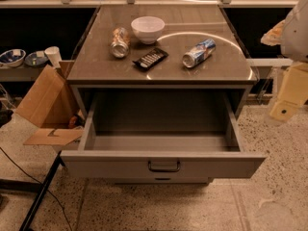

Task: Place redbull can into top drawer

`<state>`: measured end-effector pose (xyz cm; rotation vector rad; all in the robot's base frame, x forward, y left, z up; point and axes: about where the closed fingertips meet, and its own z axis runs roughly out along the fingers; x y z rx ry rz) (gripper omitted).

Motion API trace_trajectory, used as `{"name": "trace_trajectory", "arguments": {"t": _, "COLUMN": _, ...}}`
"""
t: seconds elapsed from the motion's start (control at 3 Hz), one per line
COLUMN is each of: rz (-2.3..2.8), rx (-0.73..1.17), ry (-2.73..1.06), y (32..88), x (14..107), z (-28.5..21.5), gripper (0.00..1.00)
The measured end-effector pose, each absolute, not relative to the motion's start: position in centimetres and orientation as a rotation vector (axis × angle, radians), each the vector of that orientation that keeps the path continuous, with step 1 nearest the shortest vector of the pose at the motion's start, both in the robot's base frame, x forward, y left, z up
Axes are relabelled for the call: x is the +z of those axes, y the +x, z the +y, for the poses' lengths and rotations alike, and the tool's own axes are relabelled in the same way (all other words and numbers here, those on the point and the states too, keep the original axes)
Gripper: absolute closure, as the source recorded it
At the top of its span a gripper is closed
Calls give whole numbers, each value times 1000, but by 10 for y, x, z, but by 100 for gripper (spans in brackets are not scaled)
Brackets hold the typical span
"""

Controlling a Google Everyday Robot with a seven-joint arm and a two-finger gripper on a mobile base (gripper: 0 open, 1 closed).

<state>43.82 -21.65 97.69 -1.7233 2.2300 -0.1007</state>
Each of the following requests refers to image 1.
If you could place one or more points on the black drawer handle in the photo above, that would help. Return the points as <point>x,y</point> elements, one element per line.
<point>164,167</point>

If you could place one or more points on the blue patterned bowl right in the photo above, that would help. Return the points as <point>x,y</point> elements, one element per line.
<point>36,59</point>

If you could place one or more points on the blue patterned bowl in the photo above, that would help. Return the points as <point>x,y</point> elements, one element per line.
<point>36,59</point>
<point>12,58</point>

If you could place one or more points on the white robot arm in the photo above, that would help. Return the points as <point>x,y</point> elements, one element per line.
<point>291,34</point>

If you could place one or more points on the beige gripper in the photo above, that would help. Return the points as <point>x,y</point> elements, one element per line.
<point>295,38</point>

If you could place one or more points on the white paper cup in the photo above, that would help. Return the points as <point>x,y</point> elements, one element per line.
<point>54,55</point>

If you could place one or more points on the blue patterned bowl left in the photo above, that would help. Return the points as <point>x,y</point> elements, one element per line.
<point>12,58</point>

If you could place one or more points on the black metal stand leg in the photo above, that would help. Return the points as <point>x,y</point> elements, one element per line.
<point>39,189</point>

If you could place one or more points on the white bowl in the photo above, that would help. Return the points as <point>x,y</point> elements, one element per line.
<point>147,29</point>

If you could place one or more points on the open grey top drawer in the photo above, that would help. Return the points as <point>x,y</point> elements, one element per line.
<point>161,136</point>

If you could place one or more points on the brown cardboard box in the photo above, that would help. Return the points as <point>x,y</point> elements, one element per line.
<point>50,105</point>

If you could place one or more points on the grey drawer cabinet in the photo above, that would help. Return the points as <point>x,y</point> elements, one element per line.
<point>226,70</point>

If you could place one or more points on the blue silver redbull can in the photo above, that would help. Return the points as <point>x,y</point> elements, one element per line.
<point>199,53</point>

